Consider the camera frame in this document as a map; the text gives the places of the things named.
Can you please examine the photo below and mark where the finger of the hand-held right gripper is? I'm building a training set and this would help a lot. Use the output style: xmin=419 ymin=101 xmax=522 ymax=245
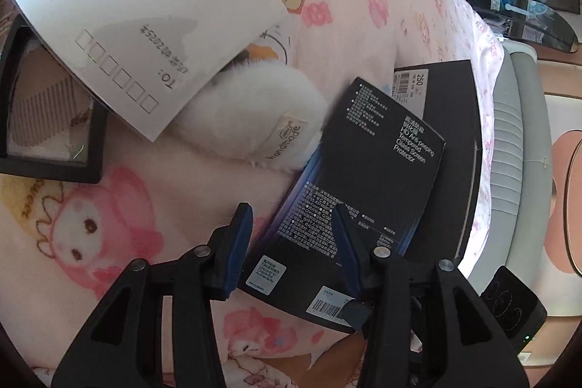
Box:
xmin=342 ymin=298 xmax=371 ymax=333

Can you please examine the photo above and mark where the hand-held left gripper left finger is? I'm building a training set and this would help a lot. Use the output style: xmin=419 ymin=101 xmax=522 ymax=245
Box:
xmin=50 ymin=203 xmax=254 ymax=388

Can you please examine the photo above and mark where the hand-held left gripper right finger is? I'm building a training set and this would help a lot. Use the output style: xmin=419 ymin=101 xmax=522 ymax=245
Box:
xmin=331 ymin=204 xmax=533 ymax=388

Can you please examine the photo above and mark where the black screen protector package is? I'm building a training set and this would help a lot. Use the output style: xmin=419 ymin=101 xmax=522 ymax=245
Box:
xmin=237 ymin=76 xmax=447 ymax=334

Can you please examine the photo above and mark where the black cardboard box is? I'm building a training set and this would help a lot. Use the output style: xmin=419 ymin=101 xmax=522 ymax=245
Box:
xmin=393 ymin=60 xmax=483 ymax=266

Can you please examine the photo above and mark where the white and red printed envelope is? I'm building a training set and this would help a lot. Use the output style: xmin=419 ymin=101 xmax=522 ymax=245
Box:
xmin=4 ymin=0 xmax=298 ymax=142

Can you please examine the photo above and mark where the pink and white panel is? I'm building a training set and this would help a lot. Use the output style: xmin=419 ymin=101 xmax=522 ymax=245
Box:
xmin=532 ymin=92 xmax=582 ymax=316

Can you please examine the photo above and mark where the pink printed blanket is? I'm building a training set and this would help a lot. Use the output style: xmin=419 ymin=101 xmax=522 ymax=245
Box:
xmin=0 ymin=0 xmax=505 ymax=388

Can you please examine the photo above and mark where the white plush toy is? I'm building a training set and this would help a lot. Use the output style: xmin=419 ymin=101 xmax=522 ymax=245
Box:
xmin=170 ymin=24 xmax=330 ymax=173

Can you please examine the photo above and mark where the grey ribbed cushion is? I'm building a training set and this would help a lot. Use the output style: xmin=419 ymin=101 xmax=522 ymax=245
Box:
xmin=468 ymin=43 xmax=558 ymax=316

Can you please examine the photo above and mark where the wooden comb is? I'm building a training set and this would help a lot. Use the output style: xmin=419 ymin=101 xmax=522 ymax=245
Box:
xmin=9 ymin=81 xmax=92 ymax=148

